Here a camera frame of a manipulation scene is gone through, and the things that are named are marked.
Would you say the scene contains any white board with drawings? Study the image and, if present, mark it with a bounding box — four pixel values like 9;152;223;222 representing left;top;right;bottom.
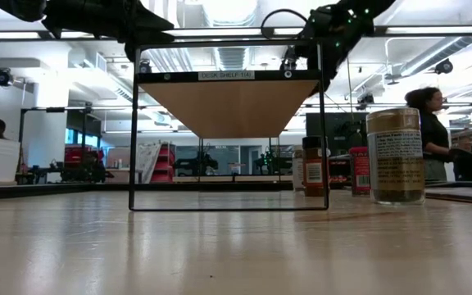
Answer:
136;142;162;184

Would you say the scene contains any white lid spice jar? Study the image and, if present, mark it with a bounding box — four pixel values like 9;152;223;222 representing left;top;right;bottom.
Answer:
292;143;305;193

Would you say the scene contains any orange canyon picture book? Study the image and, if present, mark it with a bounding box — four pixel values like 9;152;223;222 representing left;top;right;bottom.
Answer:
424;186;472;207

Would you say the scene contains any black lid orange spice jar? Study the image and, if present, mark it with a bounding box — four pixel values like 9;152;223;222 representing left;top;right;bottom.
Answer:
301;135;329;197

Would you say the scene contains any black chair back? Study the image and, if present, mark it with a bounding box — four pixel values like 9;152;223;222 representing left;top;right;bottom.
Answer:
448;147;472;182

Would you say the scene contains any red tool cabinet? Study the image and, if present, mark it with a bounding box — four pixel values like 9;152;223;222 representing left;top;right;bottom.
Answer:
63;145;106;184

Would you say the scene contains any red shelf unit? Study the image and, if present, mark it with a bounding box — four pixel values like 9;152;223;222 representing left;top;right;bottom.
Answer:
150;142;177;184

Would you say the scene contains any black computer monitor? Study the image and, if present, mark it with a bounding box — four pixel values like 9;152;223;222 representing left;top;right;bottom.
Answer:
305;111;368;151

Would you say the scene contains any wooden desk shelf black frame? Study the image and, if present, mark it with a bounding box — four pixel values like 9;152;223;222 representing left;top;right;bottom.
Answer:
128;39;329;212

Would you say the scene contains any black metal frame stand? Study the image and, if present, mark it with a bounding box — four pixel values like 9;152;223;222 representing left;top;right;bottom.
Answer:
17;105;93;184

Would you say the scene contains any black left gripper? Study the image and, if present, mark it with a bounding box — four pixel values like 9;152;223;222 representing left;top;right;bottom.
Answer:
41;0;176;63

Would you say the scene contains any large gold lid spice jar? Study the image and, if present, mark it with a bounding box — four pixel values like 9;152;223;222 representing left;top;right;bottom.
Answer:
365;107;427;206

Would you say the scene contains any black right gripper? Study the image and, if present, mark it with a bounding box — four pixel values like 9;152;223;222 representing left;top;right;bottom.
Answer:
296;0;375;97

